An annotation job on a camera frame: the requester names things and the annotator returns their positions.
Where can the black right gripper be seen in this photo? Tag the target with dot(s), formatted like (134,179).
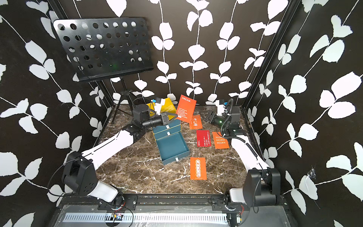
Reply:
(215,117)

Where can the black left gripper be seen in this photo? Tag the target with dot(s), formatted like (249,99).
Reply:
(172,119)

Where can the yellow teal drawer cabinet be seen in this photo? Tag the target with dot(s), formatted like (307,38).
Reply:
(159,107)

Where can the red dream postcard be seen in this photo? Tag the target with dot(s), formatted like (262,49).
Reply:
(185,109)

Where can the orange postcard with text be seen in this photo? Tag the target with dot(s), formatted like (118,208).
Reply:
(219,142)

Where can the orange postcard with white pattern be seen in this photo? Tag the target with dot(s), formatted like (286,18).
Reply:
(198,169)

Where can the orange postcard with calligraphy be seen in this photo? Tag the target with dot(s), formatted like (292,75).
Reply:
(196,123)

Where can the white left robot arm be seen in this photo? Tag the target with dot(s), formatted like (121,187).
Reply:
(79,172)

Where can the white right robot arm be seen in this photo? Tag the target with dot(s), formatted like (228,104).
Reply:
(262,184)

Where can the black perforated music stand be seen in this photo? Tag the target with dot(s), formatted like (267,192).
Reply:
(105,48)

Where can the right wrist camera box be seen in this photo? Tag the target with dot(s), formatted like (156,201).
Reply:
(235,117)

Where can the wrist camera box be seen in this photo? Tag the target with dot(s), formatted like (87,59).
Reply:
(235,117)
(141,113)

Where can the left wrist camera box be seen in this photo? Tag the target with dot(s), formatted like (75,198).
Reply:
(141,113)

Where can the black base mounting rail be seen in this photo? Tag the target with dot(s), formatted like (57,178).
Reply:
(218,202)

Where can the white slotted cable duct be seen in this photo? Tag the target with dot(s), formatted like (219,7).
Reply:
(213,218)

